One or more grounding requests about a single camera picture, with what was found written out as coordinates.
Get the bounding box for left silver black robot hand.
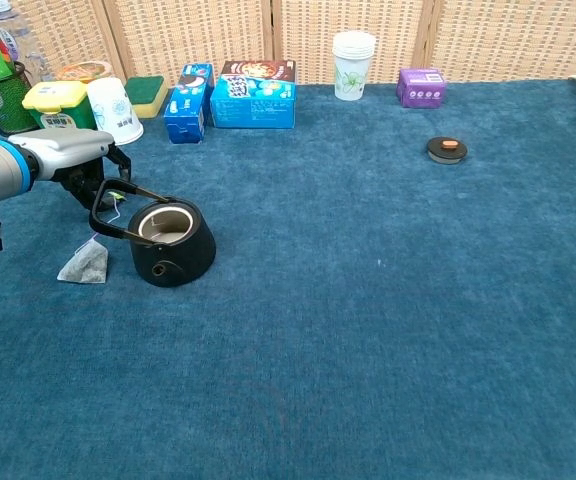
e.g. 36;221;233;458
7;127;133;212

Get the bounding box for grey tea bag with string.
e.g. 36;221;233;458
56;190;127;285

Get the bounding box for black teapot lid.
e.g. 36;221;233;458
426;135;470;166

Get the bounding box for yellow container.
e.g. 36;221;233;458
21;80;98;132

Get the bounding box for upturned white paper cup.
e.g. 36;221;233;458
86;76;145;147

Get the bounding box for black mesh holder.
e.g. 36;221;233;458
0;60;39;137

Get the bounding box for orange jelly cup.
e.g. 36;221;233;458
55;60;114;85

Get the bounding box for green yellow sponge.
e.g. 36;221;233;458
124;74;168;120

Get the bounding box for clear plastic water bottle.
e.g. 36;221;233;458
0;0;52;84

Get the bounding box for blue Oreo box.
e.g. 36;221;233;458
163;63;216;145

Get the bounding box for blue brown cookie box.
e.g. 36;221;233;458
209;60;298;130

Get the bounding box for stacked white paper cups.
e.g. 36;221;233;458
331;30;377;103

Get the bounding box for blue carpet table cover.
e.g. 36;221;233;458
0;77;576;480

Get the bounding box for purple small box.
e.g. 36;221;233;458
396;68;448;110

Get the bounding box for woven bamboo folding screen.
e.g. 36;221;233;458
0;0;576;87

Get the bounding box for black teapot with handle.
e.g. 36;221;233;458
89;178;218;289

